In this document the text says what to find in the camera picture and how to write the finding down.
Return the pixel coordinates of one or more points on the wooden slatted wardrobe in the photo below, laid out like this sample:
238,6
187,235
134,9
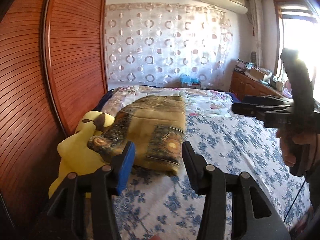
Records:
52,73

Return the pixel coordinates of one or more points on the wooden window-side cabinet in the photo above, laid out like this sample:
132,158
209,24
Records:
242,85

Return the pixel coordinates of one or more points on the grey sleeved right forearm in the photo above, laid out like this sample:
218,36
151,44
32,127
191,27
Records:
312,175

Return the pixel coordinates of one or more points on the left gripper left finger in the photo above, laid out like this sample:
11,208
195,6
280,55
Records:
64,215

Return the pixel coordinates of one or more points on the golden brown patterned cloth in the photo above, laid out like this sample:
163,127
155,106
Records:
156,126

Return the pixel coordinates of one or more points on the person's left hand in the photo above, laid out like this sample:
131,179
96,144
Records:
156,237

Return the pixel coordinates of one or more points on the teal item at bedhead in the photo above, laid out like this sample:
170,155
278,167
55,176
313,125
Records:
189,82

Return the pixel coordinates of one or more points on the yellow plush toy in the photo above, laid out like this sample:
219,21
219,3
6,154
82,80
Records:
75,155

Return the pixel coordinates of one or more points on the white circle-pattern curtain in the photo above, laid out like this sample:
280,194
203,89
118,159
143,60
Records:
155,43

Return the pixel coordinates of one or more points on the person's right hand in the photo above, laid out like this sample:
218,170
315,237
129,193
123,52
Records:
305,138

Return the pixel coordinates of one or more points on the blue white floral sheet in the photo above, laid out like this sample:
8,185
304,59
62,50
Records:
153,204

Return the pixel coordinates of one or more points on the cardboard box on cabinet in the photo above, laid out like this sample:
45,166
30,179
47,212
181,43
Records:
257,74

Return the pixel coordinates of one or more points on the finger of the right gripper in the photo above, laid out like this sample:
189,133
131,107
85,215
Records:
266,100
249,110

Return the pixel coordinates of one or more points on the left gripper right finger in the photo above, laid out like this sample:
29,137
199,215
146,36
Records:
253,215

